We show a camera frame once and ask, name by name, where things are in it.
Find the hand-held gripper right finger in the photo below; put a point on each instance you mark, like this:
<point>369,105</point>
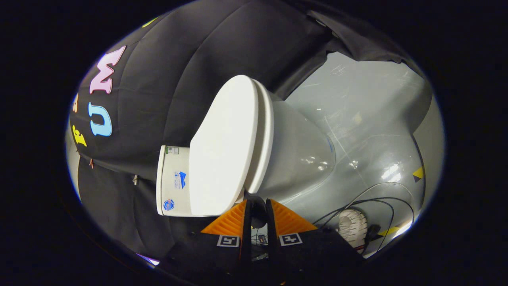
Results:
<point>271,238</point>

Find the silver metal cloth clip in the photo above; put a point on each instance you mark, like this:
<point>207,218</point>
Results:
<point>135,179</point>

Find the black plug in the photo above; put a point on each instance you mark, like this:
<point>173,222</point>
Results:
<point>373,232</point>

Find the white toilet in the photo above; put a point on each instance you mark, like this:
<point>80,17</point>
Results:
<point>293,159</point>

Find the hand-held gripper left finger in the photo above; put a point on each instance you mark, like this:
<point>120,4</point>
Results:
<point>247,238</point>

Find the black backdrop cloth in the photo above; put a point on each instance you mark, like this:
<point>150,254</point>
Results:
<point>166,91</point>

